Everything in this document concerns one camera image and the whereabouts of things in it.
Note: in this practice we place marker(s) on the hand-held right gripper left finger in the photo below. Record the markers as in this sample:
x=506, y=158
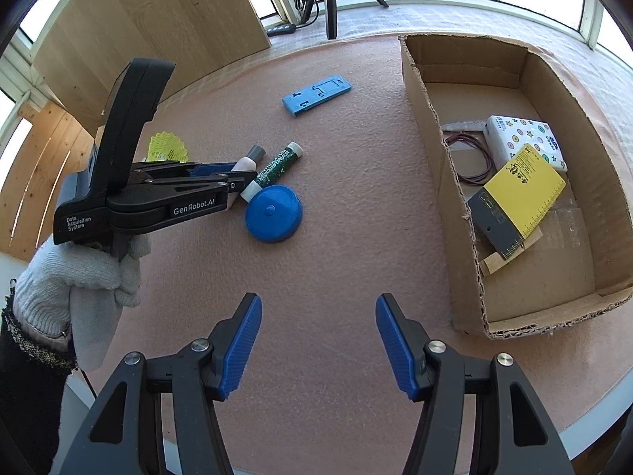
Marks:
x=242, y=346

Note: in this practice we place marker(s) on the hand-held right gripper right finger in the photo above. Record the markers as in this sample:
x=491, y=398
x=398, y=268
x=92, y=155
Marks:
x=395, y=346

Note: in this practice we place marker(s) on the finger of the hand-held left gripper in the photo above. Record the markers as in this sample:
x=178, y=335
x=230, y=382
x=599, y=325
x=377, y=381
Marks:
x=207, y=181
x=212, y=167

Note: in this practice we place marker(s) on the white tube grey cap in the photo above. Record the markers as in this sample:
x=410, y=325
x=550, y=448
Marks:
x=245, y=164

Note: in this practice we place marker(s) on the yellow shuttlecock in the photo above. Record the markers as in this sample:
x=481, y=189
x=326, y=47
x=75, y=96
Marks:
x=168, y=148

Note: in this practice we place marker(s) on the green tube white caps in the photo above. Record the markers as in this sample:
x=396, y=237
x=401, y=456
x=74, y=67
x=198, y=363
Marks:
x=274, y=170

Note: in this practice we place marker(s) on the blue round tape measure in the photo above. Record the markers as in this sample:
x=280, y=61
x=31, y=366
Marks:
x=272, y=215

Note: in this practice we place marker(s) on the wooden clothespin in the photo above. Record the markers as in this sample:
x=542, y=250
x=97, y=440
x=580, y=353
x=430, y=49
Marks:
x=489, y=264

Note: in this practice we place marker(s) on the cardboard box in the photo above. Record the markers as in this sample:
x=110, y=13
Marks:
x=544, y=277

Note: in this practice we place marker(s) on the purple rubber bands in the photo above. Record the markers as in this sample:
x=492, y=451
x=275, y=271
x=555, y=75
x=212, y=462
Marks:
x=488, y=161

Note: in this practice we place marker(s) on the patterned tissue pack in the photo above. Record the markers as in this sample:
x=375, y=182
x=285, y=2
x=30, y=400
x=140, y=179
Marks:
x=519, y=133

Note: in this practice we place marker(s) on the person's left forearm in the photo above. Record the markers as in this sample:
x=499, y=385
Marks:
x=24, y=405

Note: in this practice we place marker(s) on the person's left hand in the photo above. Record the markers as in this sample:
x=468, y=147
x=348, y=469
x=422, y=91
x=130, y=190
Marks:
x=64, y=282

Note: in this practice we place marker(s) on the pine wood panel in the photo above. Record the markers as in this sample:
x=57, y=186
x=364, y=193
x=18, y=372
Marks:
x=44, y=158

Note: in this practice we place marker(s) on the large light wood board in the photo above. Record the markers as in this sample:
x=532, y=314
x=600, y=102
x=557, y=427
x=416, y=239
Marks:
x=173, y=20

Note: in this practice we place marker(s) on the blue phone stand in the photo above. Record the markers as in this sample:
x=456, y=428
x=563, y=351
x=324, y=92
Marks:
x=316, y=96

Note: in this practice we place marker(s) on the black inline controller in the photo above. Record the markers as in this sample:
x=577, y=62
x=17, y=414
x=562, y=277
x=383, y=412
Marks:
x=282, y=29

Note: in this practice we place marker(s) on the black tripod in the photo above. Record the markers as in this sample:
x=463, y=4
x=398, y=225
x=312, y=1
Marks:
x=331, y=5

